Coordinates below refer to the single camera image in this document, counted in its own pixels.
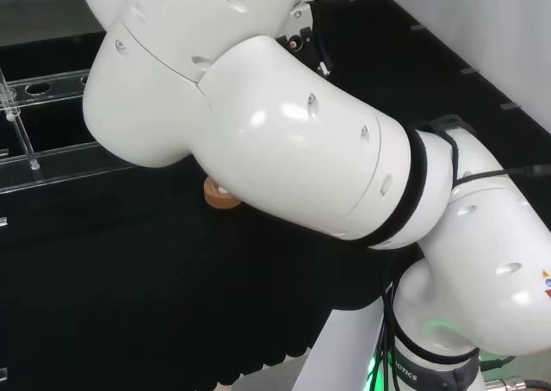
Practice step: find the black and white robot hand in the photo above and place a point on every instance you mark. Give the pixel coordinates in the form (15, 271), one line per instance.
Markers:
(311, 42)

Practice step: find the clear acrylic funnel stand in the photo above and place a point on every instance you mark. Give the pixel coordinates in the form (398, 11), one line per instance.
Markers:
(51, 158)

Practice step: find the grey cloth clip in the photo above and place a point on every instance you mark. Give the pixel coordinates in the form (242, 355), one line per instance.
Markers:
(418, 26)
(510, 106)
(469, 70)

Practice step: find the black bench cloth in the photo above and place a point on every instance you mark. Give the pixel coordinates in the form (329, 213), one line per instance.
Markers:
(129, 279)

